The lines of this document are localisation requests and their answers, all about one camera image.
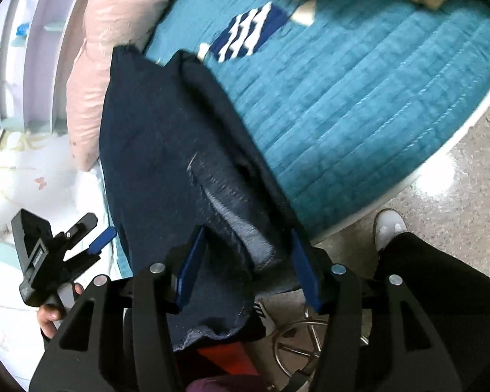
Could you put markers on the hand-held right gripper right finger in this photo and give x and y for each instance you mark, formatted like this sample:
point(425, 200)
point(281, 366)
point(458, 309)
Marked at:
point(306, 273)

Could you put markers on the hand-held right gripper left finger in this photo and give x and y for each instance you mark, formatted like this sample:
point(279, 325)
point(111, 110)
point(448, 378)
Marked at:
point(188, 269)

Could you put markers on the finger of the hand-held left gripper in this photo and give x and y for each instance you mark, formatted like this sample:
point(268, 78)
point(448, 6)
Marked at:
point(102, 240)
point(81, 224)

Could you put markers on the dark denim jacket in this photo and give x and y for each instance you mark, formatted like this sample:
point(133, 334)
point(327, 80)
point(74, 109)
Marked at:
point(159, 151)

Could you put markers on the person's left hand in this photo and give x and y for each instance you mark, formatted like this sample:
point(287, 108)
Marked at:
point(49, 316)

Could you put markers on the black striped shoe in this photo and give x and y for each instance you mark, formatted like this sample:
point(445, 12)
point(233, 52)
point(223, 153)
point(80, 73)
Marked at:
point(263, 320)

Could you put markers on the chrome stool base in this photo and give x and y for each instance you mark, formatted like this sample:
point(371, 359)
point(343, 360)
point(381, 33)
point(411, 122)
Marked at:
point(278, 343)

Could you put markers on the butterfly print wardrobe panel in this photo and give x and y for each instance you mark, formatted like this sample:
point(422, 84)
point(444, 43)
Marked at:
point(24, 171)

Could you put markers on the person's white shoe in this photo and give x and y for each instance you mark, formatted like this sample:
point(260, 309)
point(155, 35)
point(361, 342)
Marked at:
point(386, 224)

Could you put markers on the red object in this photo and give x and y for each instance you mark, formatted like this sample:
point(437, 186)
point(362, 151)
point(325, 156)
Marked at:
point(220, 357)

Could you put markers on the maroon cloth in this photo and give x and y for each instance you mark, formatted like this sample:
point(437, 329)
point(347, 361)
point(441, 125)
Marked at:
point(224, 384)

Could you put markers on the person's black trouser leg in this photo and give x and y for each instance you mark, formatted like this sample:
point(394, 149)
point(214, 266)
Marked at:
point(433, 302)

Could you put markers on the teal quilted bed mat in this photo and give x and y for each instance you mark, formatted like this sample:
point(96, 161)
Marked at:
point(351, 110)

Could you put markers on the pink pillow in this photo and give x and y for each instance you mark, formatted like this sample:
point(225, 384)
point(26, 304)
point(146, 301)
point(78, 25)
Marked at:
point(102, 49)

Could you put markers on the blue box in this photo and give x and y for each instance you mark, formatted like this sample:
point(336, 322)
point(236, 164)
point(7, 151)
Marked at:
point(22, 30)

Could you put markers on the lilac wall shelf unit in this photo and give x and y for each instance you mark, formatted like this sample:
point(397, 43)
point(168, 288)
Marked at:
point(45, 69)

